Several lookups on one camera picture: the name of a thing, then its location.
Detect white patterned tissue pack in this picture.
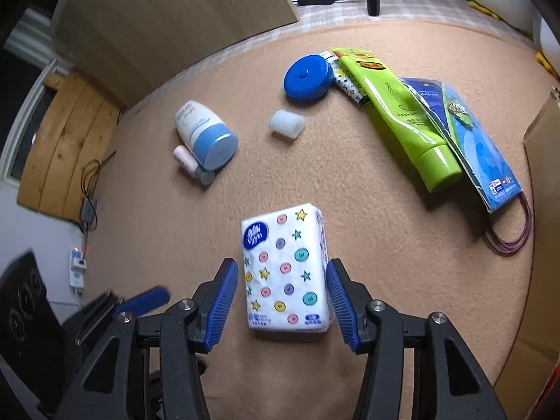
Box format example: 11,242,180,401
241,203,333,333

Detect white blue lotion bottle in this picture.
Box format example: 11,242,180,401
175,100,238,171

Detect green hand cream tube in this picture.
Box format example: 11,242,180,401
332,48,462,193

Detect blue cartoon packet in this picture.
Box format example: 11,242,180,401
400,78,522,214

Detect small pink tube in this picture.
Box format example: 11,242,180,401
173,145,216,187

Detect wooden plank panel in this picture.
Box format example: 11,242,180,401
17,68,121,223

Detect white translucent cap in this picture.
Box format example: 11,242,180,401
268,109,307,139

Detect cardboard box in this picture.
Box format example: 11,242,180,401
495,88,559,419

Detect blue round container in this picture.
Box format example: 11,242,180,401
283,54,333,103

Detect light wood headboard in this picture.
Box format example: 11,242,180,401
52,0,299,106

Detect black power strip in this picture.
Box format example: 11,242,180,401
296,0,336,7

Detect small white penguin plush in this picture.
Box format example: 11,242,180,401
532,9,559,79

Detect white wall socket charger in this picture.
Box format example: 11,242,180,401
68,246,87,290

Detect grey adapter with cables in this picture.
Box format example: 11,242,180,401
80,197,98,231

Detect purple hair ties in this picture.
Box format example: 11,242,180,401
483,194,534,256

